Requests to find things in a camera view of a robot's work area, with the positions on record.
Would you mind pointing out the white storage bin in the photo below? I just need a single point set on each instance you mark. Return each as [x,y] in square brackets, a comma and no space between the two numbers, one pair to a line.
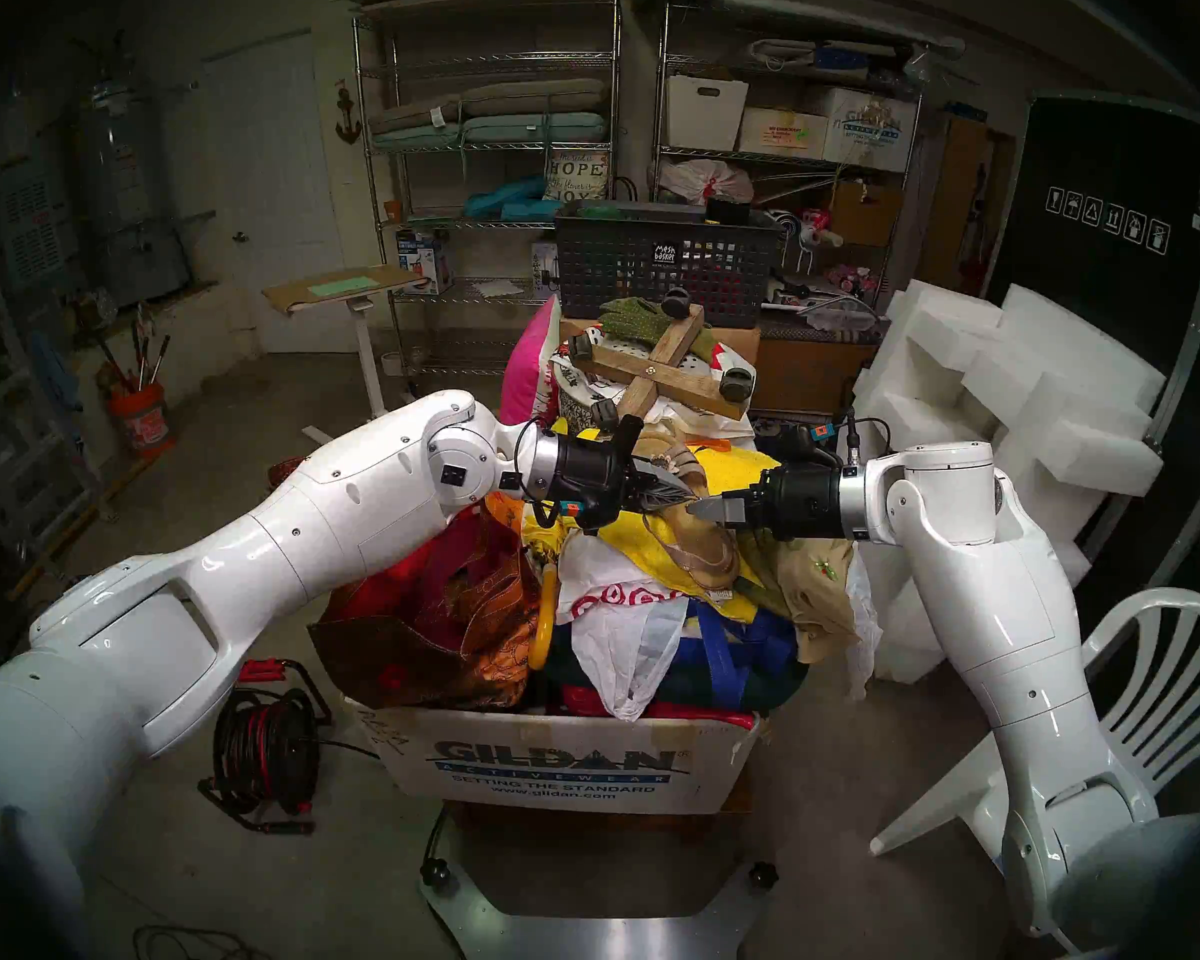
[705,116]

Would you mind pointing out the olive seat cushion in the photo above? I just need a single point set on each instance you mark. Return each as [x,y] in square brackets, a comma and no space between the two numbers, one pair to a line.
[530,95]

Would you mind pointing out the white plastic pipe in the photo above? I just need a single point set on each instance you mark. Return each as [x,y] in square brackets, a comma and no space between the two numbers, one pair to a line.
[840,20]

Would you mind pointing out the red gold fabric bag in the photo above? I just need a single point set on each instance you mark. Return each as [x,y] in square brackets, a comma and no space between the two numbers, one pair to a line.
[430,618]

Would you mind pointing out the large Gildan cardboard box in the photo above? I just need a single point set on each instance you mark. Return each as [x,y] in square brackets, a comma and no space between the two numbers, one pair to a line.
[560,763]

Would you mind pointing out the adjustable overbed table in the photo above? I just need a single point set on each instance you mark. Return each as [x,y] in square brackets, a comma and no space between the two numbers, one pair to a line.
[345,288]

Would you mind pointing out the dark plastic mesh basket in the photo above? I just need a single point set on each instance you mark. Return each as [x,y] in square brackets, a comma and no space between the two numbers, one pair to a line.
[610,268]

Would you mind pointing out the grey metal ladder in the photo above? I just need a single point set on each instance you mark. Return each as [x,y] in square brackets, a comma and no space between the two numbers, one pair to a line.
[30,448]

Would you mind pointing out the green knit glove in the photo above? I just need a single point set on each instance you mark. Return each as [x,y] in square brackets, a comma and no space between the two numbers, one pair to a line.
[630,318]

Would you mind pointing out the white foam packing insert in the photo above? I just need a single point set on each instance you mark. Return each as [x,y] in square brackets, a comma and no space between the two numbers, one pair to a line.
[1050,398]

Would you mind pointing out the white panel door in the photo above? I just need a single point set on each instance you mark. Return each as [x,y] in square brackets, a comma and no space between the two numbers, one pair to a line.
[275,188]

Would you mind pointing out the anchor wall decoration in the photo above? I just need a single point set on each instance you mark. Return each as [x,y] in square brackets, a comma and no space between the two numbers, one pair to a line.
[348,118]

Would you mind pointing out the pink pillow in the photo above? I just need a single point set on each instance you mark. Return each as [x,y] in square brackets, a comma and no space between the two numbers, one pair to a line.
[535,353]

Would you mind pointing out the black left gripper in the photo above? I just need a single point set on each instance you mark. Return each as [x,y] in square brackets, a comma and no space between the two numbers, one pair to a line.
[600,473]

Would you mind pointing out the white orange-label cardboard box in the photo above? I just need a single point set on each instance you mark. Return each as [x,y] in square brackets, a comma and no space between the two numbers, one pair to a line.
[780,133]

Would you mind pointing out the pink white plastic bag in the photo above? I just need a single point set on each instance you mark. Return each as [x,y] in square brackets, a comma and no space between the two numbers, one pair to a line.
[705,180]

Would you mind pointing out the white red-print plastic bag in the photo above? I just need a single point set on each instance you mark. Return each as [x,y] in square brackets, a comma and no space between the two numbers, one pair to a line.
[625,658]

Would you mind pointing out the wooden cross caster dolly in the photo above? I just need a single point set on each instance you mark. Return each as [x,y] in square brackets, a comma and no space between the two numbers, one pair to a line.
[680,373]

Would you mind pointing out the teal cushion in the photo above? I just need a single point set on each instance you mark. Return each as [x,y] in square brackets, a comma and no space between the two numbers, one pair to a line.
[505,198]

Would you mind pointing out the white plastic chair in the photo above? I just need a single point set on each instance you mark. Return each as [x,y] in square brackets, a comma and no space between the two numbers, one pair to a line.
[1170,688]

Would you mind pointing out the white hanging cloth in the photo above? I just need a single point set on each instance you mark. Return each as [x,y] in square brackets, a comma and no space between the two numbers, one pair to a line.
[860,648]

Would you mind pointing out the brown wooden cabinet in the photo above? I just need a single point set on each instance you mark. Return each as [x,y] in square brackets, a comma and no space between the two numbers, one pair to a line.
[960,198]

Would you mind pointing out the blue product box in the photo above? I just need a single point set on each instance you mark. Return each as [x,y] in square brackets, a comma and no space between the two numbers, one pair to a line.
[422,263]

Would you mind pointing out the hope lettered sign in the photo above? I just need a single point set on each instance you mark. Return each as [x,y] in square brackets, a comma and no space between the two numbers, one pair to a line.
[575,176]

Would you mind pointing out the small Gildan cardboard box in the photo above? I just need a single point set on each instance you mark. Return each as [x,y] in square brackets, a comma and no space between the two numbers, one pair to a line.
[870,133]

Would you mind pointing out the blue tote bag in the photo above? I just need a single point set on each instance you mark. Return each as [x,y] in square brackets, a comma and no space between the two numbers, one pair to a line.
[730,658]

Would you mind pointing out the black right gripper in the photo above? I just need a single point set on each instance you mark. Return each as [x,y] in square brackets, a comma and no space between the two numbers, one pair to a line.
[805,503]

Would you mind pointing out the yellow towel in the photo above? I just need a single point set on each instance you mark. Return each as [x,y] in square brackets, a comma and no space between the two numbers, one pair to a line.
[745,468]

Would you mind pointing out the tan flower sandal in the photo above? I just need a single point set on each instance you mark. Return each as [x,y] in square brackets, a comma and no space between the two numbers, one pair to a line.
[705,553]

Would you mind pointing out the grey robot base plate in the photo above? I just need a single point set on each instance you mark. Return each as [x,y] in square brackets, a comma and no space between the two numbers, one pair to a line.
[600,938]

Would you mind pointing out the small brown cardboard box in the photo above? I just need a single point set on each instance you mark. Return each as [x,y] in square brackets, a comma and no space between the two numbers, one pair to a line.
[865,213]

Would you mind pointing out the black flight case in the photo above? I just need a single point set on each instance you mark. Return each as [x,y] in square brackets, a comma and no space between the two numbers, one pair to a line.
[1110,298]

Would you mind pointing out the pale green seat cushion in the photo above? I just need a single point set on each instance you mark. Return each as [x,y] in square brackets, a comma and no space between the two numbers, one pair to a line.
[540,128]

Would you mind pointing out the orange plastic bucket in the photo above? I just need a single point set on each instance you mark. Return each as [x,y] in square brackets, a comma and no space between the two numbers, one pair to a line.
[142,423]

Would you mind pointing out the grey water heater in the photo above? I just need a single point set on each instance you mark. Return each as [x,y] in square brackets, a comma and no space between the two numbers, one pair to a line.
[125,188]

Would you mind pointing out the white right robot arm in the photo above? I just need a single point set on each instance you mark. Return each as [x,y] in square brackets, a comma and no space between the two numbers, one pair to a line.
[1010,628]

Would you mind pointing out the tan green-fingered garden glove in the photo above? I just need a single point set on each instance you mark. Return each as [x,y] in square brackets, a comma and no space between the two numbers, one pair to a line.
[820,608]

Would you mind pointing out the pink artificial flowers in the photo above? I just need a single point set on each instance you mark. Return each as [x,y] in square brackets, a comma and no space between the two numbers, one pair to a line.
[853,280]

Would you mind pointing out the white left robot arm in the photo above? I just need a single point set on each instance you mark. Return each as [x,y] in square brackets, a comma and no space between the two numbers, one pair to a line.
[290,538]

